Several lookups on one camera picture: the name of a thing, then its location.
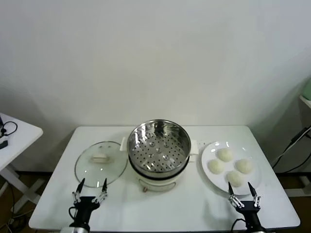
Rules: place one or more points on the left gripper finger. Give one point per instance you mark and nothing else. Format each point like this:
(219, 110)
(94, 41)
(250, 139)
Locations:
(78, 190)
(102, 194)

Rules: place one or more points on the white electric cooker pot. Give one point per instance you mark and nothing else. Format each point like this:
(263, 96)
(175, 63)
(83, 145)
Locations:
(158, 182)

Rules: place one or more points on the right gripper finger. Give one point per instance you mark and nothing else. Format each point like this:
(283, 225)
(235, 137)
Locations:
(254, 195)
(233, 197)

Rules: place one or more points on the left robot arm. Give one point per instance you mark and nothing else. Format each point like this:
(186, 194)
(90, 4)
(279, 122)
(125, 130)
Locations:
(77, 229)

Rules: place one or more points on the small black device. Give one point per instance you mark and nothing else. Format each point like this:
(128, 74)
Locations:
(3, 144)

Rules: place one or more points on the white round plate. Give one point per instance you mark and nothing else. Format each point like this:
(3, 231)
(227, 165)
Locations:
(250, 153)

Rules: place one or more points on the stainless steel steamer basket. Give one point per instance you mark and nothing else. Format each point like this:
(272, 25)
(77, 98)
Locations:
(158, 148)

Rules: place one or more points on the white table leg frame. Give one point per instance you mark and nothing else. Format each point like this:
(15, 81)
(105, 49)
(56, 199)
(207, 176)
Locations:
(301, 184)

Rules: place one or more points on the white shelf board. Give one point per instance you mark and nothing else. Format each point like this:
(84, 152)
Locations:
(306, 101)

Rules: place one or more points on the white folding side table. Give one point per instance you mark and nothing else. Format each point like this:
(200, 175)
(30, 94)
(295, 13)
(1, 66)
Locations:
(22, 138)

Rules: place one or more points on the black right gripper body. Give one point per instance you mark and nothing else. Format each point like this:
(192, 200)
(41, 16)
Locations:
(250, 210)

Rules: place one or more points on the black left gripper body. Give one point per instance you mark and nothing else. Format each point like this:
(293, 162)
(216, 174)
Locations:
(85, 205)

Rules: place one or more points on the white steamed baozi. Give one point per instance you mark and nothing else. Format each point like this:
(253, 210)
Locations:
(235, 179)
(244, 166)
(224, 154)
(216, 167)

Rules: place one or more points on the round glass pot lid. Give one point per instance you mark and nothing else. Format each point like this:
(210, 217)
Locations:
(100, 167)

